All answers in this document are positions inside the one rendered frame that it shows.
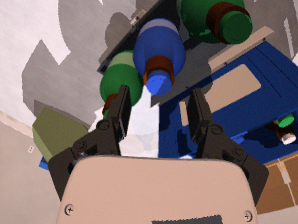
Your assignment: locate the brown glass bottle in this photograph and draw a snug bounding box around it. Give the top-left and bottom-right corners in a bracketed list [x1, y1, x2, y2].
[263, 122, 296, 144]

